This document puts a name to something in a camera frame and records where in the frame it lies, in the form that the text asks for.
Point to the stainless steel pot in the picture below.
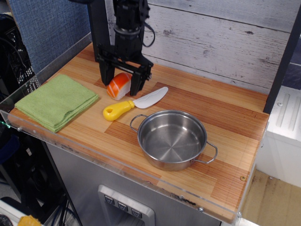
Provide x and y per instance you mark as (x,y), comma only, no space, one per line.
(172,140)

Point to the dark grey right post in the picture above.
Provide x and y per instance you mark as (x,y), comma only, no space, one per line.
(284,63)

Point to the clear acrylic guard rail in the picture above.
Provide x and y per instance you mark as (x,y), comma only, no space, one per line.
(233,117)

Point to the dark grey post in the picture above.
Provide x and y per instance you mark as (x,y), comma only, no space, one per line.
(284,63)
(98,24)

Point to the silver toy fridge cabinet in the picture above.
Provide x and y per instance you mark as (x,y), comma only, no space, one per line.
(82,178)

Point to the toy knife yellow handle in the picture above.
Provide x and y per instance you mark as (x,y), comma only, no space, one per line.
(114,111)

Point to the yellow object bottom left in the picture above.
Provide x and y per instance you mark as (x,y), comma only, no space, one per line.
(28,221)

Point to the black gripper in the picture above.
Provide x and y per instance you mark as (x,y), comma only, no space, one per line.
(125,54)

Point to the silver dispenser button panel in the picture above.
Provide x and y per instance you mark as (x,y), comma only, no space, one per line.
(120,210)

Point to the black plastic crate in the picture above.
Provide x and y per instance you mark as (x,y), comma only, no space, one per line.
(15,65)

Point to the folded green cloth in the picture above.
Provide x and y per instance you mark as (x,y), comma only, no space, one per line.
(55,103)

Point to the dark grey left post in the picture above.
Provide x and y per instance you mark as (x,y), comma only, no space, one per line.
(98,24)

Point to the orange white toy cake slice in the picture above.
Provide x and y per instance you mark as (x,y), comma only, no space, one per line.
(119,86)

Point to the white plastic box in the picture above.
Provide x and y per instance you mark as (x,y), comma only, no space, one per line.
(279,154)

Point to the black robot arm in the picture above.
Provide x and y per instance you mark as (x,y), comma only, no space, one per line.
(129,14)

